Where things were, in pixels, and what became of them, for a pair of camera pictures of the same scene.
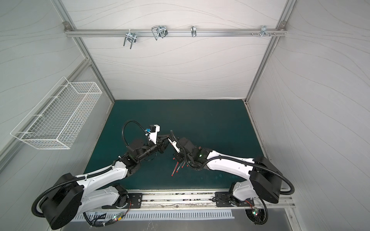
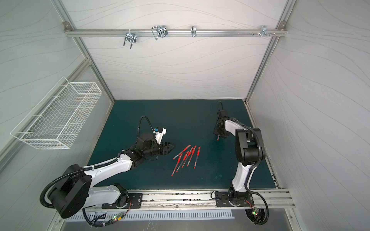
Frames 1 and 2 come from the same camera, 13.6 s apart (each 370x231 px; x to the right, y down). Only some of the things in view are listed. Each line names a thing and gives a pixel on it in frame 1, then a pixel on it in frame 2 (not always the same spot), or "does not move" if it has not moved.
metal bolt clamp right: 264,32 does not move
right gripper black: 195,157 to 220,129
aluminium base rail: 198,200 does not move
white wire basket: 55,120 does not move
